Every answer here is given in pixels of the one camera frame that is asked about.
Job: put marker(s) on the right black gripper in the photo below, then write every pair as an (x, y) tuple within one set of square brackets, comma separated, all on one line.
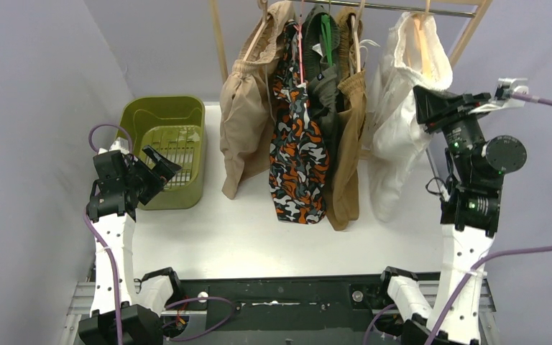
[(437, 108)]

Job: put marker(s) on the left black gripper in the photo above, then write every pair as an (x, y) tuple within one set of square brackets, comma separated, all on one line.
[(147, 172)]

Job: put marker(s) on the white shorts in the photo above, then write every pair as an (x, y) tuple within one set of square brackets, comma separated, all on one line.
[(392, 135)]

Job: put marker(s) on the olive green plastic basket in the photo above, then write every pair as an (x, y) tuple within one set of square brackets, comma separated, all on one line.
[(175, 127)]

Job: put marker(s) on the wooden hanger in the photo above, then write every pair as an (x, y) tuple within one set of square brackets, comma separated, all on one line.
[(421, 41)]

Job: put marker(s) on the camouflage patterned shorts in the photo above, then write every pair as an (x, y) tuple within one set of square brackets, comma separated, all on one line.
[(299, 158)]

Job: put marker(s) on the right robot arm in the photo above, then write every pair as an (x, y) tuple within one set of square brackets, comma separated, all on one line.
[(470, 211)]

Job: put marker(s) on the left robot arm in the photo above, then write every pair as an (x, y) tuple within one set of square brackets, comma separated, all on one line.
[(119, 314)]

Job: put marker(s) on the white plastic hanger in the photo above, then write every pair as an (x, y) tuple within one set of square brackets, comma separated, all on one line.
[(358, 59)]

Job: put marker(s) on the dark green shorts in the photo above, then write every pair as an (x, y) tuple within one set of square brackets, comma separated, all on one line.
[(322, 79)]

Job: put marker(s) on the brown shorts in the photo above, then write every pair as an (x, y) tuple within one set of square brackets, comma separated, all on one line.
[(342, 191)]

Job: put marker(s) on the green hanger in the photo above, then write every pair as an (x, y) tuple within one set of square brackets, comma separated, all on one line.
[(327, 38)]

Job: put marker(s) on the beige shorts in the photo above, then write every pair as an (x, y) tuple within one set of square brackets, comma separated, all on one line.
[(247, 118)]

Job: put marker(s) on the pink hanger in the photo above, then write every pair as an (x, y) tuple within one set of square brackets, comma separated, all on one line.
[(300, 42)]

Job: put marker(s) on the wooden clothes rack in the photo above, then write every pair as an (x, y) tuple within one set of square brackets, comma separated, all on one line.
[(475, 17)]

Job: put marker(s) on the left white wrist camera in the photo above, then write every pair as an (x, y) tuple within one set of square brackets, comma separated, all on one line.
[(120, 144)]

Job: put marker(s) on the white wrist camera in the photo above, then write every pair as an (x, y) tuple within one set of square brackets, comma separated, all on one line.
[(120, 144), (503, 96)]

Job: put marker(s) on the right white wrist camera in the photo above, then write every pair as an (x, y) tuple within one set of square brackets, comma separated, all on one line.
[(503, 96)]

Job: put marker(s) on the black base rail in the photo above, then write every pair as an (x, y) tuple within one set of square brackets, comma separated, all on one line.
[(286, 310)]

